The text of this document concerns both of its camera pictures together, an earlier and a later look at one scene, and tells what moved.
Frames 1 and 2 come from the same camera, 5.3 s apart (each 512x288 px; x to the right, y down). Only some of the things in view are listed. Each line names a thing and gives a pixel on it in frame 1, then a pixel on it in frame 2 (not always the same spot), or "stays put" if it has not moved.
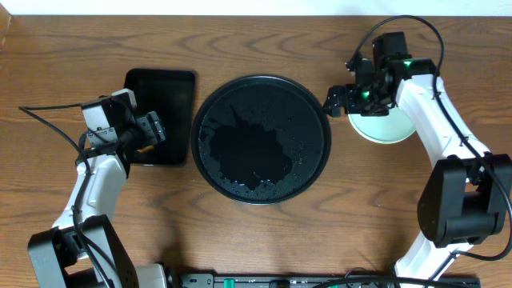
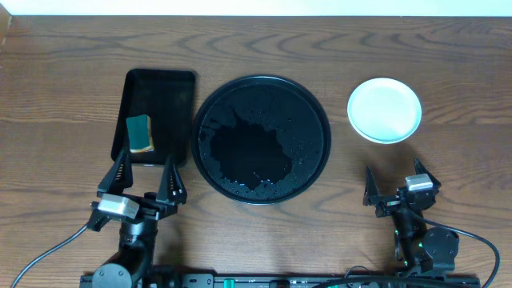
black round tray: [261, 140] stays put
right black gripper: [334, 98] to [370, 193]
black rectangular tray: [170, 94] stays put
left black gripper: [152, 128] to [148, 206]
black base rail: [318, 281] stays put
